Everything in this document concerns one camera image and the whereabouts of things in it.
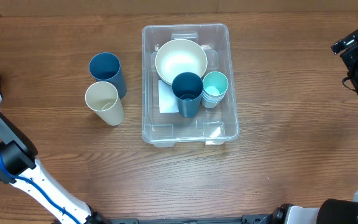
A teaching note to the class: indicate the beige tall cup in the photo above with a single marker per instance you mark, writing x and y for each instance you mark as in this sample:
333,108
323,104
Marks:
103,99

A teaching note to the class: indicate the dark blue tall cup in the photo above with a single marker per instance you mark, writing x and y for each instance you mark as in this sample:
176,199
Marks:
106,67
187,88

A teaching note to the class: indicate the mint green small cup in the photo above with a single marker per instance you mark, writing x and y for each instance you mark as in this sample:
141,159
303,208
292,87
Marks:
215,83

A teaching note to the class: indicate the light blue small cup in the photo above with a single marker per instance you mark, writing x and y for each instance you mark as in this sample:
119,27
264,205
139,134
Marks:
212,98

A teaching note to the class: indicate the grey small cup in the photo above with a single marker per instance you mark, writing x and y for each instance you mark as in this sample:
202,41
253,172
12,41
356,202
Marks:
209,104

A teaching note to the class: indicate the cream bowl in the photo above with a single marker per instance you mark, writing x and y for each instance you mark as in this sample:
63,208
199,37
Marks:
180,56

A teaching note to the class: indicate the pink small cup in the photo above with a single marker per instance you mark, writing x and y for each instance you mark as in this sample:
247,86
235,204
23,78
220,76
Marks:
214,95

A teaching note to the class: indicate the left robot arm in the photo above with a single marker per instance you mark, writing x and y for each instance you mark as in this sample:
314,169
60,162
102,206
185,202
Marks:
20,168

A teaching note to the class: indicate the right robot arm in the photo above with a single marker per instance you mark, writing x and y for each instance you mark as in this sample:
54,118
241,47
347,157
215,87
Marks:
331,210

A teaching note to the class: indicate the clear plastic storage bin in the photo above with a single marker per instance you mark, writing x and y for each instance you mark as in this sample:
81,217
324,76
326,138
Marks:
211,126

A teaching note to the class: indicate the white paper label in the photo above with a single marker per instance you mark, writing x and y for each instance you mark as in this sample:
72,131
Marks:
166,99

